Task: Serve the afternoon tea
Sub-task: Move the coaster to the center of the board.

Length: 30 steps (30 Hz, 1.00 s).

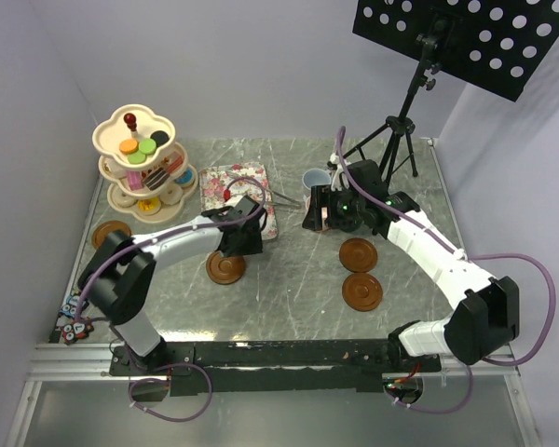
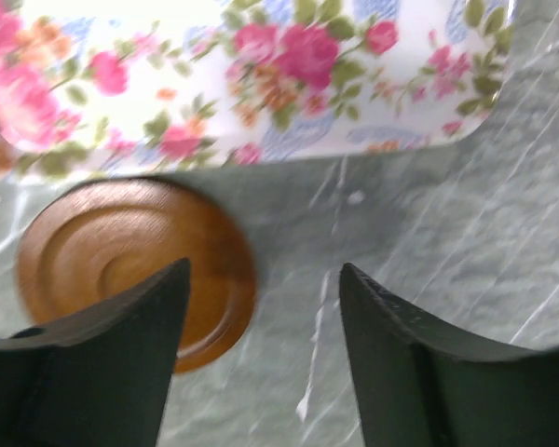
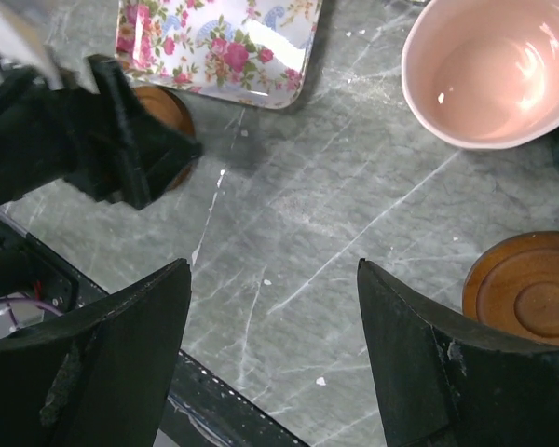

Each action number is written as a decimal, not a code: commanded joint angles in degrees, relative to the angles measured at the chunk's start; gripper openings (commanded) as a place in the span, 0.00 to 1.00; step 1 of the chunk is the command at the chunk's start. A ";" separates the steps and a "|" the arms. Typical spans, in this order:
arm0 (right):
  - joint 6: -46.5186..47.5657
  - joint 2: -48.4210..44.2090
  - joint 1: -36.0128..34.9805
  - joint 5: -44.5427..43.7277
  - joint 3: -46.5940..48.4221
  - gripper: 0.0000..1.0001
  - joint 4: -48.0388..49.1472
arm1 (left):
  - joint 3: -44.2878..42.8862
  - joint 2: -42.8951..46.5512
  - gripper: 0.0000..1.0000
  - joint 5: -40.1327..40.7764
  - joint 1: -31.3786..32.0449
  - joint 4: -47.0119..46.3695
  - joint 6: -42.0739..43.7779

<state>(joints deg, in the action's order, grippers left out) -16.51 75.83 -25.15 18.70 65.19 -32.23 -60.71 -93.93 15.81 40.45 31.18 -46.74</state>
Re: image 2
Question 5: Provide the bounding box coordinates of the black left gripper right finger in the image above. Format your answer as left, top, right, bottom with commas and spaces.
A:
339, 264, 559, 447

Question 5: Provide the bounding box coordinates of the brown wooden coaster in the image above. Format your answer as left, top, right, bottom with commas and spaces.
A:
17, 179, 256, 373

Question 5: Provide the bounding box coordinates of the floral serving tray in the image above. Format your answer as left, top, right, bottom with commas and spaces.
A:
0, 0, 514, 184

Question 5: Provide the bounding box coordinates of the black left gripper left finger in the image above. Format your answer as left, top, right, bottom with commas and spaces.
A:
0, 259, 190, 446

